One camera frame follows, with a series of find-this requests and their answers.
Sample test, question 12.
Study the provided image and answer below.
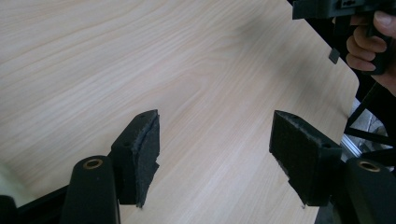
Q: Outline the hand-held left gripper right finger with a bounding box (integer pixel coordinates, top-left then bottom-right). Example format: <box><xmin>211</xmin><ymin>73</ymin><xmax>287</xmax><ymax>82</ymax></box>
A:
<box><xmin>269</xmin><ymin>109</ymin><xmax>344</xmax><ymax>207</ymax></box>

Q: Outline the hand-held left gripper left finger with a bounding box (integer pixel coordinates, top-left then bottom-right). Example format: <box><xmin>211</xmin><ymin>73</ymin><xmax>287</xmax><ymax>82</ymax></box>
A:
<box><xmin>107</xmin><ymin>109</ymin><xmax>162</xmax><ymax>209</ymax></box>

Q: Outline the black table edge clip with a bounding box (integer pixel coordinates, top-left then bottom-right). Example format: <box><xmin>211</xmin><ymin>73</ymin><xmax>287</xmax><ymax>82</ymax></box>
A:
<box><xmin>328</xmin><ymin>47</ymin><xmax>341</xmax><ymax>65</ymax></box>

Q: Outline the aluminium frame rail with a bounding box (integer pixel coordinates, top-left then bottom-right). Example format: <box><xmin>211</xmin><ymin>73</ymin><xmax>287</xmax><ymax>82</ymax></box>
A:
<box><xmin>340</xmin><ymin>136</ymin><xmax>364</xmax><ymax>161</ymax></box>

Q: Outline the black frame post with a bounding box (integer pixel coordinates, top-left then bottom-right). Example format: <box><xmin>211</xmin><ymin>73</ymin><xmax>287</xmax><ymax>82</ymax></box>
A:
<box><xmin>343</xmin><ymin>81</ymin><xmax>396</xmax><ymax>167</ymax></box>

